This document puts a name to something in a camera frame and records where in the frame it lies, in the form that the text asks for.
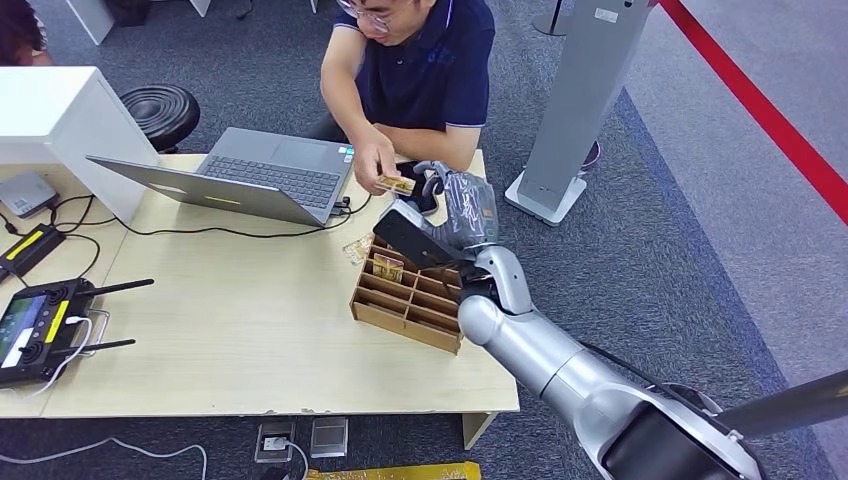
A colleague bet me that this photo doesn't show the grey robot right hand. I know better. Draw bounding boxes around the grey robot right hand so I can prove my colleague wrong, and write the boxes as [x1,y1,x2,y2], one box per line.
[413,160,499,252]

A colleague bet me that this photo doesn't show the person's right hand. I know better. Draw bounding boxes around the person's right hand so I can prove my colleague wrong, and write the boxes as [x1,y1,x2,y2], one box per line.
[352,128,403,197]

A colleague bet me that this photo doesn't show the gold card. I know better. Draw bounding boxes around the gold card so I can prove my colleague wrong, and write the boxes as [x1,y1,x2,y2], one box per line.
[376,173,418,197]

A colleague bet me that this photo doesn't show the brown cardboard compartment box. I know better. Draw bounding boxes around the brown cardboard compartment box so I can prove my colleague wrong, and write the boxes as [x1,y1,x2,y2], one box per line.
[349,235,465,356]

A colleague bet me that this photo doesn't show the person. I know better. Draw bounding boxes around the person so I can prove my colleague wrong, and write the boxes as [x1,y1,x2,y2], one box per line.
[0,0,54,68]
[305,0,497,197]

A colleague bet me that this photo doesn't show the black smartphone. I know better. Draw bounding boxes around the black smartphone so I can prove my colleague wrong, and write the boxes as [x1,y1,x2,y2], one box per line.
[396,160,444,217]

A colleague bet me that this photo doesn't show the wrapped gold cards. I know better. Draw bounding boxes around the wrapped gold cards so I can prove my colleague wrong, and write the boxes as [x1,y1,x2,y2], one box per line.
[341,232,376,268]

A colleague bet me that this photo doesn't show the gold cards in box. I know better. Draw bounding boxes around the gold cards in box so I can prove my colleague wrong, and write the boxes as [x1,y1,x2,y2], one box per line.
[371,254,406,284]

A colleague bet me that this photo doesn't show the grey laptop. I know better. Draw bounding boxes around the grey laptop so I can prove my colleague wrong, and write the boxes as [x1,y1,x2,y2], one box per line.
[86,127,356,229]

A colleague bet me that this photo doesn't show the grey kiosk stand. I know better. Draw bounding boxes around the grey kiosk stand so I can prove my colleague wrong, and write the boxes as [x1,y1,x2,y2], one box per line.
[504,0,657,228]

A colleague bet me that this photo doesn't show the black stanchion base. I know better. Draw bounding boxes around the black stanchion base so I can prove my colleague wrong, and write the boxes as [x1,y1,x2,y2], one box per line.
[531,0,572,38]

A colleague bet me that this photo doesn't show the black round stool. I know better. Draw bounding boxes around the black round stool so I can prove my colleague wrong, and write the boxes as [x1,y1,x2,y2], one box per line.
[118,84,201,154]

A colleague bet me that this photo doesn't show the grey floor socket cover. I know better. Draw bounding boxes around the grey floor socket cover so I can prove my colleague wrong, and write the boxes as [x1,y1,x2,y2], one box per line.
[309,416,350,460]

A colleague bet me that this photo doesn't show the yellow flat strip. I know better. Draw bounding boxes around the yellow flat strip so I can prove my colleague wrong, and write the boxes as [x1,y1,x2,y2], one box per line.
[305,461,483,480]

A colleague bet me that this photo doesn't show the floor power socket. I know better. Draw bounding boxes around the floor power socket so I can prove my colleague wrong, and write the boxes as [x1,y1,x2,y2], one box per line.
[254,422,297,464]

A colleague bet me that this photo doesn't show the red barrier belt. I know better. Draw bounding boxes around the red barrier belt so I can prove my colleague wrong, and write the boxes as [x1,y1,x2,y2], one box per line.
[659,0,848,227]

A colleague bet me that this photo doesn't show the white cabinet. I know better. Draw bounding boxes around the white cabinet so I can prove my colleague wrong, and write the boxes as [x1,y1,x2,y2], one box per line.
[0,66,161,225]

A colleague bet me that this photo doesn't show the small grey box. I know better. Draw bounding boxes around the small grey box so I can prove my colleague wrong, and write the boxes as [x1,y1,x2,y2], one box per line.
[0,172,60,220]

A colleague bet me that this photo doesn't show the black device with yellow stripe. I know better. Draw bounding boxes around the black device with yellow stripe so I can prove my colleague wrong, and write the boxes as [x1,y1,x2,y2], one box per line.
[0,223,67,282]

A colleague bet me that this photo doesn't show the black remote controller with antennas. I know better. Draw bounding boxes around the black remote controller with antennas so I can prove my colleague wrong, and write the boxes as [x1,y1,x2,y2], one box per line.
[0,277,156,390]

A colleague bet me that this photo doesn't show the dark grey pole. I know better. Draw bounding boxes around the dark grey pole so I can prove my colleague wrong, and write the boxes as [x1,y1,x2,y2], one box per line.
[717,369,848,435]

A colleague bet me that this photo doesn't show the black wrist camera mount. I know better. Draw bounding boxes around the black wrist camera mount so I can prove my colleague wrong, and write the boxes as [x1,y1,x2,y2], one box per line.
[372,200,480,274]

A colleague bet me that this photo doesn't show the black laptop cable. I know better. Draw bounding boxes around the black laptop cable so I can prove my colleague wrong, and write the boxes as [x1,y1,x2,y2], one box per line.
[113,192,374,240]

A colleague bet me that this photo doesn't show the black tangled cable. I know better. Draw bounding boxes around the black tangled cable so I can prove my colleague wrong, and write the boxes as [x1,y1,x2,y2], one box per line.
[0,194,118,286]

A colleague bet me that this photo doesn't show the white table frame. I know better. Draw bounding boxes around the white table frame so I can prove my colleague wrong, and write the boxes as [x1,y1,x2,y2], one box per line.
[64,0,213,47]

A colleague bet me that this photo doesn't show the white controller cable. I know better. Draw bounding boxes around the white controller cable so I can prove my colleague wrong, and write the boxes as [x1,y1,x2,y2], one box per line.
[0,315,95,401]

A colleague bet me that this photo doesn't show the white floor cable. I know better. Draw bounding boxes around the white floor cable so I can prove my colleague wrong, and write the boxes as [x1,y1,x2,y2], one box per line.
[0,437,209,480]

